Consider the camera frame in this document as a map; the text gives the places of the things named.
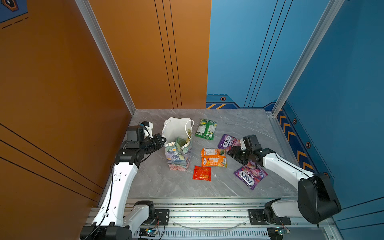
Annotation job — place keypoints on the purple Fox's berries candy bag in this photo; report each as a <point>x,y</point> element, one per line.
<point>251,174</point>

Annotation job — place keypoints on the orange Fox's candy bag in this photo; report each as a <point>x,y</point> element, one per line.
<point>214,158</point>

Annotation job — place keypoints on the yellow snack packet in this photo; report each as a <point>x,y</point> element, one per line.
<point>181,141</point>

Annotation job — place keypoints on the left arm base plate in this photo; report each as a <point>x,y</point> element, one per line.
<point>161,217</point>

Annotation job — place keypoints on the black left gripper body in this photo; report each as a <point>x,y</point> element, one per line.
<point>150,146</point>

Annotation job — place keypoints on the right circuit board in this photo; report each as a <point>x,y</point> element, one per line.
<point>277,233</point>

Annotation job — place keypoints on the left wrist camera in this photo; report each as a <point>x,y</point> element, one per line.
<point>148,127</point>

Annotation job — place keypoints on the aluminium corner post right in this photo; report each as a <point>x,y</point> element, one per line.
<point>318,34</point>

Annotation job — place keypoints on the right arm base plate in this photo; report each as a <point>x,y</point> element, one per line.
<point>266,217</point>

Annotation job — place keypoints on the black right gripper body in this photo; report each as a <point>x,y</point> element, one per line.
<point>242,156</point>

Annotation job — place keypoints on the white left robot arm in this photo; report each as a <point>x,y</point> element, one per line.
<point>110,223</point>

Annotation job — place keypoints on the floral paper gift bag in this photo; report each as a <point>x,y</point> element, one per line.
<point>178,157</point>

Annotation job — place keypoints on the aluminium corner post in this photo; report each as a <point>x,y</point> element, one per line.
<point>318,34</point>
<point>101,42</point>

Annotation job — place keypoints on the left green circuit board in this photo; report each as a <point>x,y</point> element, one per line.
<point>149,232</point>

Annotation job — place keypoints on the aluminium table edge rail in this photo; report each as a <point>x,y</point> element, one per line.
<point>288,150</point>

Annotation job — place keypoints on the aluminium corner post left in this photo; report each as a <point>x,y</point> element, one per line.
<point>101,42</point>

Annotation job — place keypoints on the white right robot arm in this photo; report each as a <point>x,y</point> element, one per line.
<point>317,199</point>

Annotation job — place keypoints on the green lime candy bag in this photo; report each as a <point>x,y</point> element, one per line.
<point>206,129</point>

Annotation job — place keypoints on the red snack packet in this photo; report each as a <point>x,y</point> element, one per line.
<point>202,173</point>

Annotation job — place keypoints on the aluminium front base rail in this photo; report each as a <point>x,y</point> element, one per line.
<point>223,218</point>

